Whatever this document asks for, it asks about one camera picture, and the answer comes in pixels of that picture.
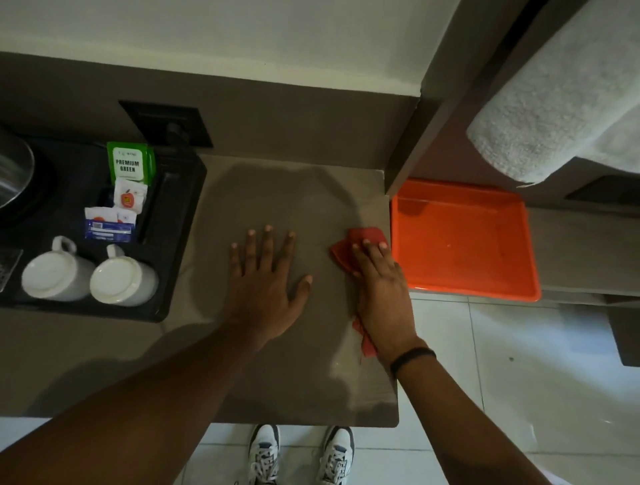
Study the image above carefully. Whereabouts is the person's right forearm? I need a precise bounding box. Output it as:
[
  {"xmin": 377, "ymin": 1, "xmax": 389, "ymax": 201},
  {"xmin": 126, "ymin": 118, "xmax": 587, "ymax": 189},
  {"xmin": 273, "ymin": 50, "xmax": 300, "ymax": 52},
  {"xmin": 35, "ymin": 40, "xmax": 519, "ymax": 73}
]
[{"xmin": 394, "ymin": 352, "xmax": 553, "ymax": 485}]

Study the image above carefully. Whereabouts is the clear glass item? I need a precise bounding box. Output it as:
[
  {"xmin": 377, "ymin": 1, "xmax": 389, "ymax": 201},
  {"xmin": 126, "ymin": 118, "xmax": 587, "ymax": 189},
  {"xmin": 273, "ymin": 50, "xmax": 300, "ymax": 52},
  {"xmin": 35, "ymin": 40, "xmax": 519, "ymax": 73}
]
[{"xmin": 0, "ymin": 247, "xmax": 24, "ymax": 294}]

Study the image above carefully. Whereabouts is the black wristband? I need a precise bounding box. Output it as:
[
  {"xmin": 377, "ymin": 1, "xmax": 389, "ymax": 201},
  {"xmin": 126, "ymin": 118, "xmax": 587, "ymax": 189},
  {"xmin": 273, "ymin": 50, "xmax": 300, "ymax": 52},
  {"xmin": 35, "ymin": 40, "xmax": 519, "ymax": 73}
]
[{"xmin": 389, "ymin": 347, "xmax": 437, "ymax": 376}]

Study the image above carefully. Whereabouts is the red cleaning cloth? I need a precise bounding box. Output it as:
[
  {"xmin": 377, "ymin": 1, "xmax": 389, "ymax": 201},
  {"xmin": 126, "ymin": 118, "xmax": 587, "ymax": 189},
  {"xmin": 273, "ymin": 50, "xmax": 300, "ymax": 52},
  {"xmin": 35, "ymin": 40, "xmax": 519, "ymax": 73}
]
[{"xmin": 328, "ymin": 227, "xmax": 389, "ymax": 358}]

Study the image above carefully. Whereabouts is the stainless steel kettle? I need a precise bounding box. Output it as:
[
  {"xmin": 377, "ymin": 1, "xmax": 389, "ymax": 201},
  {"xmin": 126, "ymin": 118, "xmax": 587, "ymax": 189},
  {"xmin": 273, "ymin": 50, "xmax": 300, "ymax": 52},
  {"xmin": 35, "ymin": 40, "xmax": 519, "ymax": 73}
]
[{"xmin": 0, "ymin": 126, "xmax": 37, "ymax": 221}]

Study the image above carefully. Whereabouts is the white ceramic mug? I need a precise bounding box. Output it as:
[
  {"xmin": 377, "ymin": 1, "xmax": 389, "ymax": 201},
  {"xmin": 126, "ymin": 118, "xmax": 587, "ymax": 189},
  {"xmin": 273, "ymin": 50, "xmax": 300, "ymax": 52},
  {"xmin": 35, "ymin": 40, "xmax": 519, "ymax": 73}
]
[
  {"xmin": 20, "ymin": 236, "xmax": 96, "ymax": 302},
  {"xmin": 89, "ymin": 244, "xmax": 160, "ymax": 307}
]

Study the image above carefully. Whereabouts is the person's left white sneaker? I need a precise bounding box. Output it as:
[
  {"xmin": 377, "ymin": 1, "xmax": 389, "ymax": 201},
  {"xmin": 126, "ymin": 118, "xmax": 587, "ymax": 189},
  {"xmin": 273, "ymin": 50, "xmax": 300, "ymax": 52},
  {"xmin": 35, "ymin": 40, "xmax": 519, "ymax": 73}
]
[{"xmin": 247, "ymin": 424, "xmax": 281, "ymax": 485}]

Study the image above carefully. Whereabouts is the person's left hand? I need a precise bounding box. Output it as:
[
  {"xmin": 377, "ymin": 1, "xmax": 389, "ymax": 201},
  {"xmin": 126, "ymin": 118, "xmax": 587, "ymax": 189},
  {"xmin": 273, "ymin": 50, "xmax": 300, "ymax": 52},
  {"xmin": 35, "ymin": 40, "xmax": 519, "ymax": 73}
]
[{"xmin": 224, "ymin": 225, "xmax": 314, "ymax": 349}]

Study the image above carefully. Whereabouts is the blue and white sachet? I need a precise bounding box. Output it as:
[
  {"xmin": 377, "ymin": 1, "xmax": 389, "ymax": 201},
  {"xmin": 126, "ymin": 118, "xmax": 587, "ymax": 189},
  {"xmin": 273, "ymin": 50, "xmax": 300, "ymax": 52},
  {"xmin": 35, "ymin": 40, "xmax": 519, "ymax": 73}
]
[{"xmin": 84, "ymin": 219, "xmax": 136, "ymax": 244}]

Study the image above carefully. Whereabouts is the white folded towel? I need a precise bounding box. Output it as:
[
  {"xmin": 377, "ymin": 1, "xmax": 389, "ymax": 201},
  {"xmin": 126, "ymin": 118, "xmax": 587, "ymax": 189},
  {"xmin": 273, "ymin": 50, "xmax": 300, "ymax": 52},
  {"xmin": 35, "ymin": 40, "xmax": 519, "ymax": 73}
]
[{"xmin": 466, "ymin": 0, "xmax": 640, "ymax": 186}]

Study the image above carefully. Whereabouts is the black serving tray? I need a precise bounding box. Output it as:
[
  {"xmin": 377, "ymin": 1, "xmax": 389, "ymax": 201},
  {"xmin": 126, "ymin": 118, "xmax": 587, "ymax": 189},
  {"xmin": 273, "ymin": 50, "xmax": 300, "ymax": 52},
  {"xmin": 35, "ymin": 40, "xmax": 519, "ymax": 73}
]
[{"xmin": 0, "ymin": 136, "xmax": 208, "ymax": 323}]

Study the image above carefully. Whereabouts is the orange plastic tray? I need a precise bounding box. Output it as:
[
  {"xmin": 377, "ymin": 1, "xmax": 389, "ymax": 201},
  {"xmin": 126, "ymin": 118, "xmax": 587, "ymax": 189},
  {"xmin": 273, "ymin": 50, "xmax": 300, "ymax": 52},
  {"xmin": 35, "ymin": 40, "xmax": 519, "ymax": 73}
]
[{"xmin": 390, "ymin": 178, "xmax": 543, "ymax": 303}]

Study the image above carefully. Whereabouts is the brown wooden shelf unit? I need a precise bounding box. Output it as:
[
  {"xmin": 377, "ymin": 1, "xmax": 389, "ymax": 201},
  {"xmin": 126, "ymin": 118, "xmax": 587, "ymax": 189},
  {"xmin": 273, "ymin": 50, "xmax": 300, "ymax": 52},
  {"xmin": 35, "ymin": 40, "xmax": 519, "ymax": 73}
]
[{"xmin": 384, "ymin": 0, "xmax": 640, "ymax": 368}]

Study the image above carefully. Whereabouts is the person's left forearm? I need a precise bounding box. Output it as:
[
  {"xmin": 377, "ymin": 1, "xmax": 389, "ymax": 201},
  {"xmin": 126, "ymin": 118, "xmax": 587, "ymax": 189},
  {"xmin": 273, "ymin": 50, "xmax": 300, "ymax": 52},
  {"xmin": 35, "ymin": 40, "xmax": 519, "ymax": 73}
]
[{"xmin": 0, "ymin": 322, "xmax": 268, "ymax": 485}]

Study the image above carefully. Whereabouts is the white sachet with orange print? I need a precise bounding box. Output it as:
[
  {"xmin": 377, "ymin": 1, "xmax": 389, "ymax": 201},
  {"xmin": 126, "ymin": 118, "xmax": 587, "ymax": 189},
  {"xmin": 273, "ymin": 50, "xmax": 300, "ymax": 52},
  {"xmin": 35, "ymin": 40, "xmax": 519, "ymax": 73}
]
[{"xmin": 113, "ymin": 179, "xmax": 149, "ymax": 213}]

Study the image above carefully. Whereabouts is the person's right white sneaker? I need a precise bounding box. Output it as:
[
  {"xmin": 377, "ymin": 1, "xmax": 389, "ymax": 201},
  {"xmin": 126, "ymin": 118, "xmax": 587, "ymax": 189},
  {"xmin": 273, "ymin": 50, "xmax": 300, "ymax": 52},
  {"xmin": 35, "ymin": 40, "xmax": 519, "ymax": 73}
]
[{"xmin": 317, "ymin": 426, "xmax": 355, "ymax": 485}]

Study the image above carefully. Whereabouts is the green tea bag packet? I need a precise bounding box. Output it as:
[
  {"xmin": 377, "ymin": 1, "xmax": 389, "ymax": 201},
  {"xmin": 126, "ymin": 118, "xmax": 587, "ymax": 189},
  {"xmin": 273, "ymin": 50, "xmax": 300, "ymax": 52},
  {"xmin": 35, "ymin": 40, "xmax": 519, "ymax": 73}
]
[{"xmin": 106, "ymin": 141, "xmax": 157, "ymax": 183}]

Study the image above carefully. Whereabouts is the person's right hand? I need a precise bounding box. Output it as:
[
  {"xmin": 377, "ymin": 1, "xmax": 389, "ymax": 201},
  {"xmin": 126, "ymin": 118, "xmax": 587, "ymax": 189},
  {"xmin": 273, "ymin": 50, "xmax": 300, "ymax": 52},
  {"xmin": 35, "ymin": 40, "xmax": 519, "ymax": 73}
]
[{"xmin": 350, "ymin": 239, "xmax": 432, "ymax": 364}]

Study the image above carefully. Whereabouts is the small white sachet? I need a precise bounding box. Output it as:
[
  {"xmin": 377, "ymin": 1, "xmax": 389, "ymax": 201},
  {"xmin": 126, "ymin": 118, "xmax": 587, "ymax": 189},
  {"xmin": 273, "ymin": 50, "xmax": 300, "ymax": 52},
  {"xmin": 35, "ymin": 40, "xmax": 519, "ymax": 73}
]
[{"xmin": 84, "ymin": 206, "xmax": 138, "ymax": 227}]

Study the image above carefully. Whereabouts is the person's white sneaker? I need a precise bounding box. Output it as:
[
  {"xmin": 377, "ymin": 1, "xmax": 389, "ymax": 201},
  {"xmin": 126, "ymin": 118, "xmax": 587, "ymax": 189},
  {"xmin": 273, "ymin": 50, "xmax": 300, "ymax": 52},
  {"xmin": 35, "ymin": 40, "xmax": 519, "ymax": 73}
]
[
  {"xmin": 317, "ymin": 426, "xmax": 355, "ymax": 485},
  {"xmin": 247, "ymin": 424, "xmax": 281, "ymax": 485}
]

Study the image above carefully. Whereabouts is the black wall socket plate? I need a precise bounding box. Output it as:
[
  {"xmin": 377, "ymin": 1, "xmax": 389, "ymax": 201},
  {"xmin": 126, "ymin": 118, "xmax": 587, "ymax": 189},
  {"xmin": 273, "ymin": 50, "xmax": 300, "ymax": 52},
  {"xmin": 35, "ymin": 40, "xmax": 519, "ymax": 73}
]
[{"xmin": 118, "ymin": 100, "xmax": 214, "ymax": 149}]

